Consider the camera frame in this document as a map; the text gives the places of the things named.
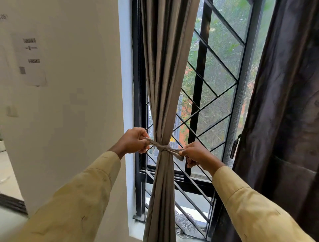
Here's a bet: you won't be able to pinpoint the black metal window grille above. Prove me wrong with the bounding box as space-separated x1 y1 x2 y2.
145 0 252 240

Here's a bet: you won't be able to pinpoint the person's left hand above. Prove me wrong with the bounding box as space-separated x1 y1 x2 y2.
109 127 151 160

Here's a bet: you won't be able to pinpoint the black window frame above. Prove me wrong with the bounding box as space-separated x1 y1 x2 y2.
132 0 265 241

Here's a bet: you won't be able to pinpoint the grey coiled cables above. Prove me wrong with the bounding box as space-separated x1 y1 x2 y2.
174 209 208 238

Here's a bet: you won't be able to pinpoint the white paper wall notice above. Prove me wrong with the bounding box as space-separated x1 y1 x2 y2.
11 32 48 87

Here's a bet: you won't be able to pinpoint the person's left forearm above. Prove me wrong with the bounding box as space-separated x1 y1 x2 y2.
14 151 121 242

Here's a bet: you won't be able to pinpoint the white wall switch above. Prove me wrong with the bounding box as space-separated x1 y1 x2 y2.
6 106 19 118

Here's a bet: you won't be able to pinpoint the person's right forearm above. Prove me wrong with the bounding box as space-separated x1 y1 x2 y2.
212 166 316 242

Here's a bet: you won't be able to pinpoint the grey fabric curtain tieback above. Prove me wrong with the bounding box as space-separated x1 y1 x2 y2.
143 137 185 162

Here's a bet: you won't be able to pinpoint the dark brown curtain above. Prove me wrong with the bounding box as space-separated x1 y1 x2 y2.
211 0 319 242

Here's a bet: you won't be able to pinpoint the black window handle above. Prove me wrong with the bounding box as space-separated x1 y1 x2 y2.
230 134 242 159

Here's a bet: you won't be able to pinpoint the grey taupe curtain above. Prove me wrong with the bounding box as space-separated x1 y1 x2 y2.
140 0 200 242

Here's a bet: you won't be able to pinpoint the black floor mat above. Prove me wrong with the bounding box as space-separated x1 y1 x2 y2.
0 193 28 215

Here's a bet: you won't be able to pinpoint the person's right hand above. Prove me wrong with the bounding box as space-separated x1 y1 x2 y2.
179 141 225 176

